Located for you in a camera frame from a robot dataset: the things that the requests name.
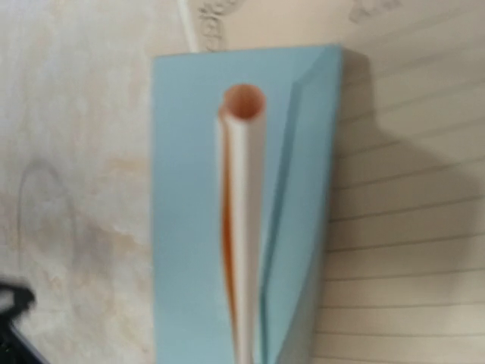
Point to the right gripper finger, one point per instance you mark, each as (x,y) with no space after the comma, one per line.
(15,347)

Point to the teal paper envelope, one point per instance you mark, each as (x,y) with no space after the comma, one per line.
(302,90)

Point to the ornate bordered letter sheet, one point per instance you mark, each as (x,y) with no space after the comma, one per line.
(372,229)

